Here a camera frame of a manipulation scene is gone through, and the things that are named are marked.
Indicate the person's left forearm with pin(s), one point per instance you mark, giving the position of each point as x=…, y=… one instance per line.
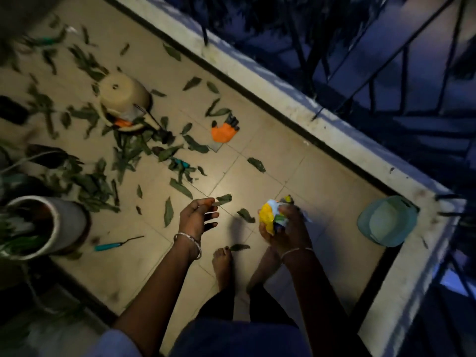
x=160, y=293

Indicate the person's left hand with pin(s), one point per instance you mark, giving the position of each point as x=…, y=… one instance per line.
x=194, y=221

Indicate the scattered green leaves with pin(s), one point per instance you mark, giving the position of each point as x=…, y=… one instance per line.
x=181, y=188

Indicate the small teal garden tool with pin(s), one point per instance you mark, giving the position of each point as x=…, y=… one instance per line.
x=181, y=163

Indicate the orange glove under pot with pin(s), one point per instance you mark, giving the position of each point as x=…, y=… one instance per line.
x=122, y=123

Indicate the orange black work glove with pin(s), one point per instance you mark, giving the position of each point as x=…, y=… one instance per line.
x=223, y=133

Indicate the black metal railing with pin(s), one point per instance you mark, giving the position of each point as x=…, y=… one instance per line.
x=403, y=51

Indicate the white round plant pot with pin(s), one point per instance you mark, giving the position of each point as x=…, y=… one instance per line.
x=68, y=223

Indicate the green potted plant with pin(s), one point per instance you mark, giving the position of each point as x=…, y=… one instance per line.
x=16, y=234

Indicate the person's right foot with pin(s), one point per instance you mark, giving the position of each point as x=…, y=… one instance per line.
x=264, y=269

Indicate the person's white sleeve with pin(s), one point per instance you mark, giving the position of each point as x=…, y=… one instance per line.
x=113, y=345

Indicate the person's right fingers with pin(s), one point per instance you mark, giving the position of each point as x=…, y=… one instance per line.
x=289, y=215

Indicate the person's right hand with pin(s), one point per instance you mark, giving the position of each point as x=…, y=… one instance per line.
x=288, y=234

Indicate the person's right forearm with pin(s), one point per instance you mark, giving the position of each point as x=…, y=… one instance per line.
x=319, y=304

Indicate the thin silver bangle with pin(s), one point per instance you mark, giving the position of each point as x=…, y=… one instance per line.
x=293, y=250

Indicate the overturned beige plastic pot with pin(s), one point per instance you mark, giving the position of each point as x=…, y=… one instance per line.
x=124, y=94

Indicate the person's left fingers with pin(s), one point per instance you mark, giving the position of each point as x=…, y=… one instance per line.
x=208, y=216

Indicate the person's left foot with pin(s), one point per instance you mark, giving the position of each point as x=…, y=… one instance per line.
x=223, y=265

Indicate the person's dark trousers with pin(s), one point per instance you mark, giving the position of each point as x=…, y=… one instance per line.
x=238, y=334

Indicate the pale green plastic bucket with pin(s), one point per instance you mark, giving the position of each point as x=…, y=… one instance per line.
x=388, y=222

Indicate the yellow white packet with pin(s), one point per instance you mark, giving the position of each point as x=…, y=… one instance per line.
x=268, y=215

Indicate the person's foot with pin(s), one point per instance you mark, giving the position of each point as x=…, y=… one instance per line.
x=223, y=265
x=264, y=269

